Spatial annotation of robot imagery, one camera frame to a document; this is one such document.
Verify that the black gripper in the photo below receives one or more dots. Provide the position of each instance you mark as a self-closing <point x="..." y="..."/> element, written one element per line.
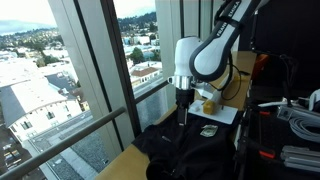
<point x="185" y="98"/>

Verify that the black zip jersey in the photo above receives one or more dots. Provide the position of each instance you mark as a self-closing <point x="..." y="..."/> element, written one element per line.
<point x="186" y="153"/>

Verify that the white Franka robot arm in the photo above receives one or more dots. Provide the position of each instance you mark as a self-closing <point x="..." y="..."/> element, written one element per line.
<point x="210" y="56"/>

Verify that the small white block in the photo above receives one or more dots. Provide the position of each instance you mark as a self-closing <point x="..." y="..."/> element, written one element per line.
<point x="197" y="107"/>

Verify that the yellow and white roller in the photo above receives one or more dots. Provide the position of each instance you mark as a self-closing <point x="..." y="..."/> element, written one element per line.
<point x="209" y="107"/>

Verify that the folded one dollar bill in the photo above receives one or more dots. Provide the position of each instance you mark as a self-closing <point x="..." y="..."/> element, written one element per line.
<point x="209" y="130"/>

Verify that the grey metal handrail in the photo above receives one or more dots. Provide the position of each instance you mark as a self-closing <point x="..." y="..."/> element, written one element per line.
<point x="151" y="91"/>
<point x="66" y="141"/>

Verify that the small dark pin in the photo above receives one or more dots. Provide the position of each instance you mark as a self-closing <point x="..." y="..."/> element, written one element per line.
<point x="222" y="108"/>

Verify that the white rectangular board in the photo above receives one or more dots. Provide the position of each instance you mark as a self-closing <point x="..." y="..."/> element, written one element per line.
<point x="226" y="115"/>

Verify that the orange round object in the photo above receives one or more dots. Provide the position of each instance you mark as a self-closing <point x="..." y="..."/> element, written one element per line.
<point x="260" y="66"/>

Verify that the black tripod stand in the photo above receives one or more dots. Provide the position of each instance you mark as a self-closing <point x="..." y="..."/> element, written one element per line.
<point x="288" y="76"/>

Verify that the white plastic device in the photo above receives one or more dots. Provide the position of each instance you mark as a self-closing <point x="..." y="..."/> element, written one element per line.
<point x="315" y="100"/>

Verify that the black backdrop panel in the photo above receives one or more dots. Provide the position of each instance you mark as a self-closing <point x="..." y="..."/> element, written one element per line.
<point x="293" y="26"/>

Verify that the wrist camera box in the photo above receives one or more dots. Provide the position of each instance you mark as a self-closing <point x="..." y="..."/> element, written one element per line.
<point x="204" y="90"/>

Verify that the grey window frame post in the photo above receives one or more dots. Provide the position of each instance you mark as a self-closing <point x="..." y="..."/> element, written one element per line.
<point x="96" y="66"/>
<point x="166" y="40"/>

